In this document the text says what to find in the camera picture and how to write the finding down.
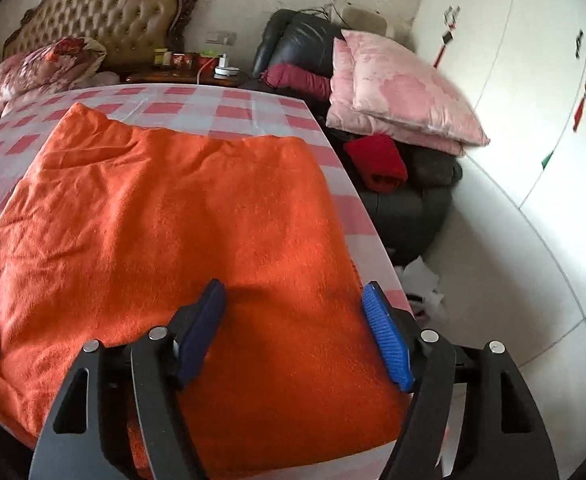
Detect tufted headboard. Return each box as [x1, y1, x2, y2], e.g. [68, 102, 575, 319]
[2, 0, 199, 73]

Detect beige cushion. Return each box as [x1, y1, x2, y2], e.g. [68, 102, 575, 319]
[345, 5, 396, 38]

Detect wooden nightstand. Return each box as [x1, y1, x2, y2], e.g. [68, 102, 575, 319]
[125, 50, 249, 88]

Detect floral quilt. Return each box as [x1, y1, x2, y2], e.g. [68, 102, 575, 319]
[0, 36, 118, 126]

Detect white wardrobe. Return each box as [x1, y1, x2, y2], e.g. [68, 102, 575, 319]
[413, 0, 586, 480]

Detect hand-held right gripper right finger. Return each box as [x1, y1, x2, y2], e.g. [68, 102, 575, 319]
[362, 281, 559, 480]

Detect white crumpled paper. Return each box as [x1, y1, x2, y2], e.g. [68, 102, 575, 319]
[395, 256, 449, 328]

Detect dark grey garment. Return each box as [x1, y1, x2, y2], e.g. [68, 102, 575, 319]
[405, 145, 464, 191]

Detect red garment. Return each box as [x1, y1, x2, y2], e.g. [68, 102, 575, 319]
[343, 134, 409, 195]

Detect orange pants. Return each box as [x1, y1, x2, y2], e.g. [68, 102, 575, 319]
[0, 102, 414, 478]

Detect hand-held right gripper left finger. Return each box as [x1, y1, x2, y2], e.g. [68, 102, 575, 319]
[29, 278, 228, 480]

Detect white round device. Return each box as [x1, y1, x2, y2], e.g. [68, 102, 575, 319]
[214, 52, 240, 78]

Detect black leather armchair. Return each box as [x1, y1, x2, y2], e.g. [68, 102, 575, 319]
[250, 8, 466, 266]

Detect pink pillow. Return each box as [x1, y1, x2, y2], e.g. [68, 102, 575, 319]
[325, 37, 469, 157]
[340, 29, 490, 147]

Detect maroon garment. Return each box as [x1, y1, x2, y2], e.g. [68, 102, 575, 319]
[263, 62, 334, 101]

